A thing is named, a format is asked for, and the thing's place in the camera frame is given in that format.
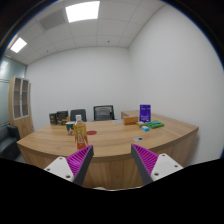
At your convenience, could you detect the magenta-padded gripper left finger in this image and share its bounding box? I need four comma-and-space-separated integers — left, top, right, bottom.
43, 144, 95, 187

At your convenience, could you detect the black mesh office chair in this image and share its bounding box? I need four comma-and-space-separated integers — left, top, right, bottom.
93, 105, 116, 122

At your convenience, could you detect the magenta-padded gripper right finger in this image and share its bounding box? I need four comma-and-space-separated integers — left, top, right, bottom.
130, 143, 184, 186

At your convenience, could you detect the green and white mug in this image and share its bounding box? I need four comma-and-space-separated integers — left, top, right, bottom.
65, 121, 76, 137

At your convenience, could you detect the large square ceiling light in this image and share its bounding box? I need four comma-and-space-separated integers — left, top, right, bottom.
65, 0, 101, 24

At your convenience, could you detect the wooden side desk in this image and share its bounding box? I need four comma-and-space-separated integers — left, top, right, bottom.
120, 110, 141, 120

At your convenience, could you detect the small square ceiling light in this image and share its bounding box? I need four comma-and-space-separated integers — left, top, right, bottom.
9, 36, 28, 54

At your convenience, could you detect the purple upright box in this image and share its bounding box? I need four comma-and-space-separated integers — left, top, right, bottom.
139, 104, 152, 123

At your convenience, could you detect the yellow-labelled tea bottle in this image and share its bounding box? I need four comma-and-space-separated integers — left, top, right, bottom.
73, 114, 90, 150

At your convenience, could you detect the orange wooden box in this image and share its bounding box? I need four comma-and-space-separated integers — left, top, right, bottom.
122, 115, 139, 126

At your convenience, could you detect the green flat box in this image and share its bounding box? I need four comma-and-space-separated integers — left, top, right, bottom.
145, 120, 166, 130

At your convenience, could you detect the grey ceiling vent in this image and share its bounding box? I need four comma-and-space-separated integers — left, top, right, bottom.
39, 9, 67, 32

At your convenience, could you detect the wooden glass-door shelf unit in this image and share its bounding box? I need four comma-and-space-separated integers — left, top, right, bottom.
8, 75, 35, 139

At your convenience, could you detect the black leather sofa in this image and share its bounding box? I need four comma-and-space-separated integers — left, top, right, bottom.
0, 124, 22, 161

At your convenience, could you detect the tall dark carton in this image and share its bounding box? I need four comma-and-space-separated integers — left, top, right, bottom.
48, 112, 58, 126

